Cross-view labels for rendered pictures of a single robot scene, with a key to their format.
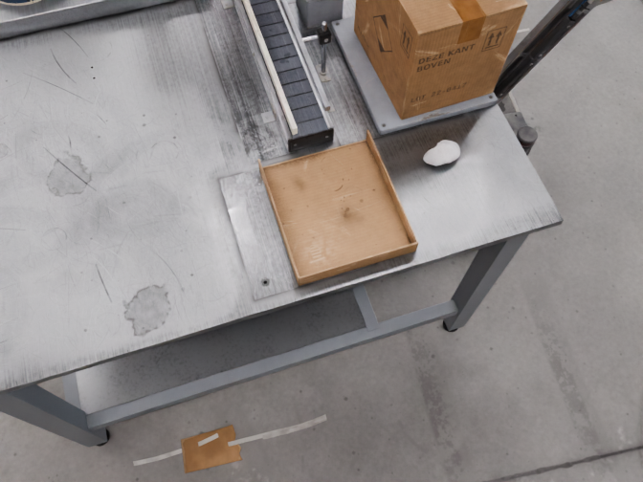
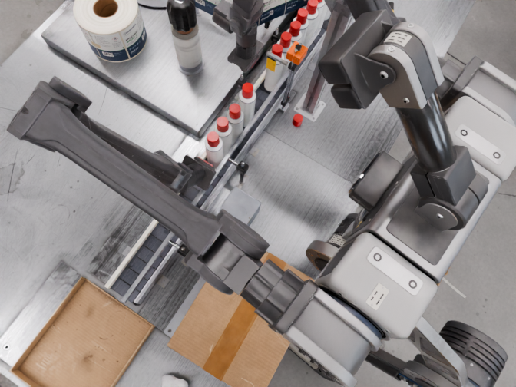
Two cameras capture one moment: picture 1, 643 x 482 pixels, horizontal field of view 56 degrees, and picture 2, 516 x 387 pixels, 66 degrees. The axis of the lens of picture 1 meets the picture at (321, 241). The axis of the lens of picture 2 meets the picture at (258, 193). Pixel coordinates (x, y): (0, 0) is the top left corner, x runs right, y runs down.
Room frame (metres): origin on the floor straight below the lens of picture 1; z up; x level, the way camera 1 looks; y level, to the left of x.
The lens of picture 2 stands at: (1.03, -0.22, 2.08)
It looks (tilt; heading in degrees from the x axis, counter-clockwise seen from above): 73 degrees down; 41
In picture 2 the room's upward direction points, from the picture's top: 11 degrees clockwise
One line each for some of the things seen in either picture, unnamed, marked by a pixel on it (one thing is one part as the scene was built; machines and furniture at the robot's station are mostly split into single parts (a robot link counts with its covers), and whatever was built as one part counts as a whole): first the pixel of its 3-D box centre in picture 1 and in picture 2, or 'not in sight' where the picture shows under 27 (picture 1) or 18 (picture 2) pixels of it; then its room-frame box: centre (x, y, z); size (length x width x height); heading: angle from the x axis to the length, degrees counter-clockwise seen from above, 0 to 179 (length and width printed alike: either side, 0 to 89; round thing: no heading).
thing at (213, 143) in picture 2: not in sight; (214, 151); (1.27, 0.19, 0.98); 0.05 x 0.05 x 0.20
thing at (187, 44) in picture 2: not in sight; (186, 34); (1.42, 0.54, 1.03); 0.09 x 0.09 x 0.30
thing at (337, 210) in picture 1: (335, 204); (84, 348); (0.65, -0.03, 0.85); 0.30 x 0.26 x 0.04; 19
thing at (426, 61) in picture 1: (431, 18); (244, 313); (1.06, -0.23, 0.99); 0.30 x 0.24 x 0.27; 22
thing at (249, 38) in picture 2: not in sight; (244, 31); (1.50, 0.35, 1.19); 0.07 x 0.06 x 0.07; 103
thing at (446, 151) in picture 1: (442, 153); (175, 386); (0.79, -0.27, 0.85); 0.08 x 0.07 x 0.04; 83
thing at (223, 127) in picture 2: not in sight; (223, 137); (1.32, 0.21, 0.98); 0.05 x 0.05 x 0.20
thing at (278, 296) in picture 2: not in sight; (274, 292); (1.10, -0.23, 1.45); 0.09 x 0.08 x 0.12; 13
